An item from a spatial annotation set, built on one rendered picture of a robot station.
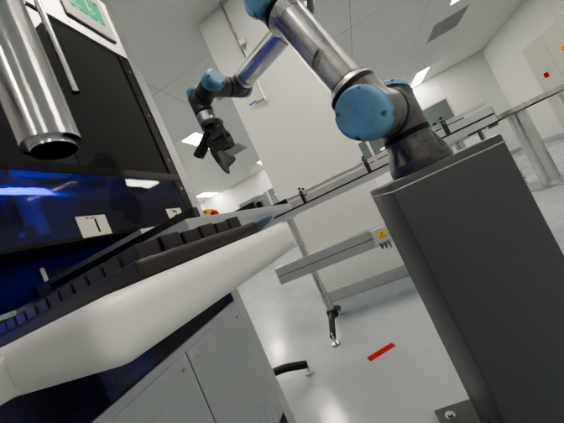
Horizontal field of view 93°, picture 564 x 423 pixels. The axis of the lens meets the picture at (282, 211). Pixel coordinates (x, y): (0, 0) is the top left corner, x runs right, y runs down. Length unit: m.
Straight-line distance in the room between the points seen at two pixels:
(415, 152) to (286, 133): 1.91
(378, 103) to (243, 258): 0.49
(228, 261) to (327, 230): 2.28
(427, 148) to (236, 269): 0.62
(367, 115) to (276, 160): 1.96
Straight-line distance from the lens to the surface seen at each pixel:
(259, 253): 0.21
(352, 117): 0.64
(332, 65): 0.70
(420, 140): 0.75
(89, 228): 0.88
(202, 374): 1.02
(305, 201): 1.82
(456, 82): 9.80
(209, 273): 0.17
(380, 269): 2.50
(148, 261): 0.18
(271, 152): 2.56
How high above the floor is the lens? 0.80
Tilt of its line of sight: 3 degrees up
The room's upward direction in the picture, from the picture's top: 25 degrees counter-clockwise
